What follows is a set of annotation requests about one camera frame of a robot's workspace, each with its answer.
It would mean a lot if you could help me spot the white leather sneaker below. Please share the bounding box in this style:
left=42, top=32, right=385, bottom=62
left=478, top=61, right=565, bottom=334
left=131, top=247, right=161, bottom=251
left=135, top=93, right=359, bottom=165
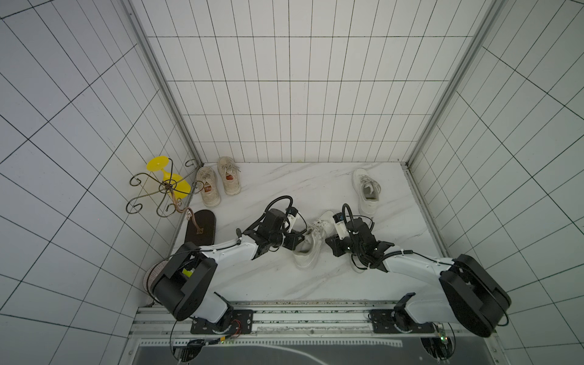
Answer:
left=293, top=211, right=335, bottom=270
left=352, top=168, right=381, bottom=217

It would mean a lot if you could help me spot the grey shoe insole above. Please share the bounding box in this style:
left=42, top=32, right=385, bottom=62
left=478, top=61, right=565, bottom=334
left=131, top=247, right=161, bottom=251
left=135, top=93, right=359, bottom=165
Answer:
left=350, top=255, right=367, bottom=274

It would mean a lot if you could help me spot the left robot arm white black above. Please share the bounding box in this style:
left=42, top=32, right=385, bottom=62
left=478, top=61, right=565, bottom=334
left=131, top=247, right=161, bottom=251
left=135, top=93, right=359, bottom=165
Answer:
left=144, top=207, right=304, bottom=325

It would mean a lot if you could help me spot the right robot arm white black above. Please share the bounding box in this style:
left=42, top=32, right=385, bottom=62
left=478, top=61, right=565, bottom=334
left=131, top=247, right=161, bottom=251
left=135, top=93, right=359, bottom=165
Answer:
left=325, top=213, right=512, bottom=338

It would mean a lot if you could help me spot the dark oval stand base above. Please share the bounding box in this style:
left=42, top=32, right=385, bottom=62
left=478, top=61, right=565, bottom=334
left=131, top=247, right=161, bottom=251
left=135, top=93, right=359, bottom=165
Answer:
left=184, top=208, right=216, bottom=246

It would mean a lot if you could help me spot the beige sneaker red label right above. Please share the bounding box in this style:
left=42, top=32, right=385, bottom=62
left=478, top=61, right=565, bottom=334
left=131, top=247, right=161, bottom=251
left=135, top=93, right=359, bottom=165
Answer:
left=217, top=157, right=241, bottom=196

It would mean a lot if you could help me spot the beige sneaker red label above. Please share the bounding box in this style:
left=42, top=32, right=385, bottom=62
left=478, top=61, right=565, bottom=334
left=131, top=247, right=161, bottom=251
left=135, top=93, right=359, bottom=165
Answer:
left=196, top=167, right=221, bottom=208
left=217, top=157, right=241, bottom=196

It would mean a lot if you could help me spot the beige sneaker red label left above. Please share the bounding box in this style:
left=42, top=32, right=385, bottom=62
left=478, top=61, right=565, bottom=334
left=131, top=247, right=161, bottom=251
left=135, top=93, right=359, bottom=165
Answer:
left=196, top=167, right=221, bottom=208

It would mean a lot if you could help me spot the pink glass bowl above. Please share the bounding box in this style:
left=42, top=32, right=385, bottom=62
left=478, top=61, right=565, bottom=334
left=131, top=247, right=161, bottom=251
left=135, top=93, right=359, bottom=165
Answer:
left=142, top=260, right=168, bottom=293

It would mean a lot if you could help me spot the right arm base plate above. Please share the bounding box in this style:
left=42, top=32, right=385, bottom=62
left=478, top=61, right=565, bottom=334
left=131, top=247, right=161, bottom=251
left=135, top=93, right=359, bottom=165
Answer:
left=368, top=309, right=435, bottom=335

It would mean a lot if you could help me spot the aluminium mounting rail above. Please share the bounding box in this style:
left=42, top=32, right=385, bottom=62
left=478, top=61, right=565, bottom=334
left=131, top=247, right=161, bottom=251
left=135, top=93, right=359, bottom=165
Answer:
left=129, top=300, right=496, bottom=341

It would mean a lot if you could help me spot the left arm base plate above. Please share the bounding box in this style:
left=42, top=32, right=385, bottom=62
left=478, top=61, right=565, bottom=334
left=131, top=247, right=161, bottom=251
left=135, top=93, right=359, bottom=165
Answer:
left=190, top=310, right=254, bottom=336

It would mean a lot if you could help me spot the scrolled metal wire stand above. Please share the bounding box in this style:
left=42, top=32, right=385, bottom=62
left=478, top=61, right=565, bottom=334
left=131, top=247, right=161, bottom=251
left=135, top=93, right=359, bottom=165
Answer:
left=125, top=156, right=204, bottom=234

